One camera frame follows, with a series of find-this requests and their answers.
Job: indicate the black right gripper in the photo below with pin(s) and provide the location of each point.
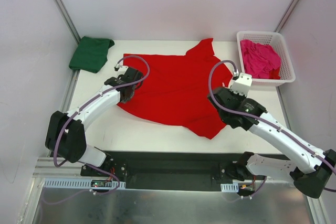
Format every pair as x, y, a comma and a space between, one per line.
217, 100

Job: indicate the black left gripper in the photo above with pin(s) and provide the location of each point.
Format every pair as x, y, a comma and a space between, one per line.
128, 94

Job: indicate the red t shirt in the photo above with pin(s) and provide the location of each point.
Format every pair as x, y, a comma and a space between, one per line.
175, 92

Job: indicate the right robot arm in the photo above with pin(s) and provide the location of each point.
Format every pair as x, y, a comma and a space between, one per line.
308, 167

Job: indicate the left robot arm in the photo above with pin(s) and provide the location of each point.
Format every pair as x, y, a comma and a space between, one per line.
67, 131

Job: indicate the folded green t shirt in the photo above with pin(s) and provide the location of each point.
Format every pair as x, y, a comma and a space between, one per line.
91, 54

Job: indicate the pink t shirt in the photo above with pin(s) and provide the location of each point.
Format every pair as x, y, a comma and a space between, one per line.
259, 59

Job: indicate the white plastic laundry basket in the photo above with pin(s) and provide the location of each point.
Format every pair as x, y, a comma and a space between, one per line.
277, 41

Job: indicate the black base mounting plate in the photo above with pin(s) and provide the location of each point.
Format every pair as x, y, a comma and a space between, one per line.
174, 182

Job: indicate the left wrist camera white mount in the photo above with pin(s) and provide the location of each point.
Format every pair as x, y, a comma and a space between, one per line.
118, 66

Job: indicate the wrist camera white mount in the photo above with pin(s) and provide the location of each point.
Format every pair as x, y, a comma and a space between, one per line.
240, 83
118, 66

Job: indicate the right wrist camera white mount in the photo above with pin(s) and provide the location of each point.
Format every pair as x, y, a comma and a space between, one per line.
240, 83

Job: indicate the right white slotted cable duct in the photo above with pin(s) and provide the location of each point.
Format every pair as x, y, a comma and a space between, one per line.
230, 188

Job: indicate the white slotted cable duct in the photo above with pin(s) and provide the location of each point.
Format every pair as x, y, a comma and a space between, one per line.
230, 188
70, 183

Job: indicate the aluminium frame rail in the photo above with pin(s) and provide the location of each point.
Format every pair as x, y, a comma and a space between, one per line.
52, 166

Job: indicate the left white slotted cable duct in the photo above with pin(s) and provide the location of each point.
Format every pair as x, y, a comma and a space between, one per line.
70, 183

